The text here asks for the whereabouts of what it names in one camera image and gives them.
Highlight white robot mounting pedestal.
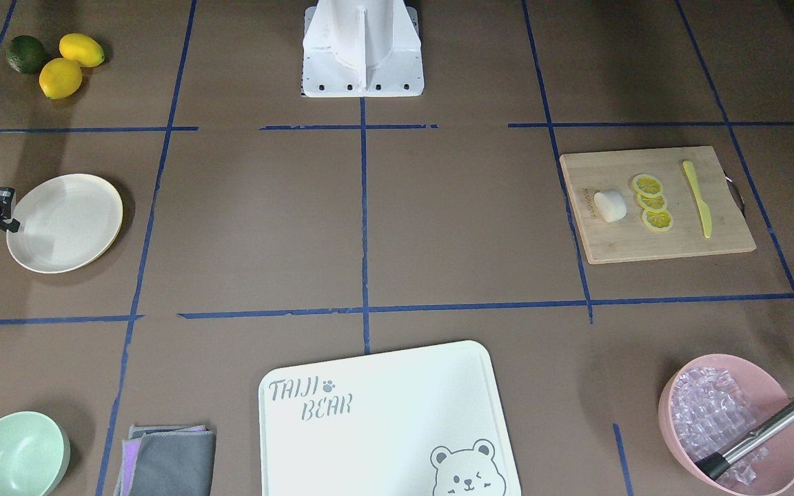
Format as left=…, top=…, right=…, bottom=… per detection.
left=301, top=1, right=425, bottom=98

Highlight mint green bowl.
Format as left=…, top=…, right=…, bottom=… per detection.
left=0, top=411, right=70, bottom=495

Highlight lemon slices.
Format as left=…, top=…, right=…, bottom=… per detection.
left=630, top=174, right=674, bottom=232

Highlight wooden cutting board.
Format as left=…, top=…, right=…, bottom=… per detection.
left=560, top=145, right=756, bottom=265

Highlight yellow lemon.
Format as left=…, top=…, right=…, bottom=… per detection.
left=38, top=59, right=84, bottom=100
left=58, top=32, right=106, bottom=68

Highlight cream round plate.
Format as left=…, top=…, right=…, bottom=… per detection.
left=6, top=174, right=124, bottom=274

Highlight white steamed bun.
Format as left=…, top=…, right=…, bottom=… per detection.
left=593, top=189, right=627, bottom=223

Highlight pink bowl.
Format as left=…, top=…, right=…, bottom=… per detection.
left=658, top=353, right=794, bottom=495

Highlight white bear tray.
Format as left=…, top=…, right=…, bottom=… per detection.
left=258, top=341, right=521, bottom=495

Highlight steel black handled scoop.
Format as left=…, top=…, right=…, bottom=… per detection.
left=694, top=398, right=794, bottom=481

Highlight green lime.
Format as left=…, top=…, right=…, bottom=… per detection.
left=6, top=35, right=48, bottom=74

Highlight yellow plastic knife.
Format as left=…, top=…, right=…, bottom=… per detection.
left=682, top=160, right=713, bottom=239

